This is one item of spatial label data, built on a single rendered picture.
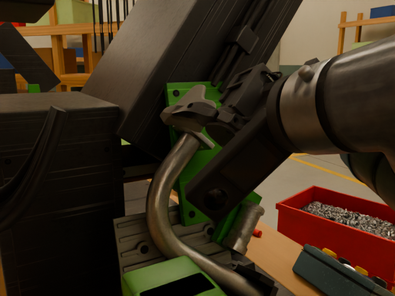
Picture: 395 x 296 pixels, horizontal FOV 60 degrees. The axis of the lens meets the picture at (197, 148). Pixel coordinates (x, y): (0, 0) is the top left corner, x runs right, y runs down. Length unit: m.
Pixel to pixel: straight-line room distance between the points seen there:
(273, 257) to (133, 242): 0.37
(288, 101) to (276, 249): 0.57
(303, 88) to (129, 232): 0.32
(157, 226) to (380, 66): 0.32
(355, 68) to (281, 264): 0.57
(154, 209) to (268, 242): 0.43
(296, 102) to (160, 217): 0.25
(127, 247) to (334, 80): 0.36
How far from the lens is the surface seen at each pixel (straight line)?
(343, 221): 1.03
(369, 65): 0.24
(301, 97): 0.27
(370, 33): 7.45
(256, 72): 0.36
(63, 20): 3.65
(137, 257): 0.51
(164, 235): 0.46
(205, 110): 0.36
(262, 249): 0.80
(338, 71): 0.25
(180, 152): 0.46
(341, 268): 0.68
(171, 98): 0.50
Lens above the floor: 1.30
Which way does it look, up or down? 14 degrees down
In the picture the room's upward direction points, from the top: straight up
